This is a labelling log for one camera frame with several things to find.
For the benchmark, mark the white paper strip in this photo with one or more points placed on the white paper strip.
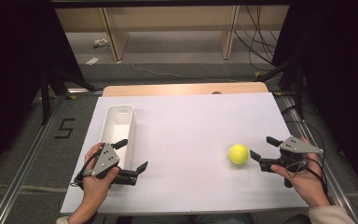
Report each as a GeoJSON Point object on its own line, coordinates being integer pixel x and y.
{"type": "Point", "coordinates": [92, 61]}

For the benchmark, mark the small white floor device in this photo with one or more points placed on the small white floor device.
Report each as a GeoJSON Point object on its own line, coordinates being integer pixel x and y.
{"type": "Point", "coordinates": [101, 42]}

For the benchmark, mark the person's left hand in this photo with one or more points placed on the person's left hand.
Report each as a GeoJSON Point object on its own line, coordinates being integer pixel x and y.
{"type": "Point", "coordinates": [94, 186]}

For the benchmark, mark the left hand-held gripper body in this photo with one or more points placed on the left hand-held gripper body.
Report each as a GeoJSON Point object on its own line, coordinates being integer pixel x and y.
{"type": "Point", "coordinates": [105, 159]}

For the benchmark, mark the light wooden furniture frame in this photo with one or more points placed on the light wooden furniture frame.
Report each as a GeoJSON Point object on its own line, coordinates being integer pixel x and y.
{"type": "Point", "coordinates": [118, 34]}

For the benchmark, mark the person's right hand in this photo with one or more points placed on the person's right hand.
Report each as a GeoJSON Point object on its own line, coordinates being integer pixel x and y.
{"type": "Point", "coordinates": [306, 183]}

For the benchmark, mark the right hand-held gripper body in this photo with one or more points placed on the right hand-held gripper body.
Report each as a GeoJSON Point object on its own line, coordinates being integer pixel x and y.
{"type": "Point", "coordinates": [298, 145]}

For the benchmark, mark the dark rounded object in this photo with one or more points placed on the dark rounded object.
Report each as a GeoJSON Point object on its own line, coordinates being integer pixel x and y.
{"type": "Point", "coordinates": [298, 219]}

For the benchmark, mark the black metal stand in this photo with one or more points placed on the black metal stand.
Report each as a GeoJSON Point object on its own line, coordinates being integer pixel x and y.
{"type": "Point", "coordinates": [298, 90]}
{"type": "Point", "coordinates": [45, 99]}

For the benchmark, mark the dark curtain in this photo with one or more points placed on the dark curtain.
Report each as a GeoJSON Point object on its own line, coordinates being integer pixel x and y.
{"type": "Point", "coordinates": [12, 77]}
{"type": "Point", "coordinates": [345, 77]}

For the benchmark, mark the yellow tennis ball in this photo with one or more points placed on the yellow tennis ball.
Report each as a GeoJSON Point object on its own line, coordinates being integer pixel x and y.
{"type": "Point", "coordinates": [238, 154]}

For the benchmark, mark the white plastic bin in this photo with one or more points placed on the white plastic bin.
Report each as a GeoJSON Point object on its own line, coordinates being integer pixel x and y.
{"type": "Point", "coordinates": [116, 127]}

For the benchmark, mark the white board sheet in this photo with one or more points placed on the white board sheet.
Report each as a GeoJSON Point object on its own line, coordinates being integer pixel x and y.
{"type": "Point", "coordinates": [183, 140]}

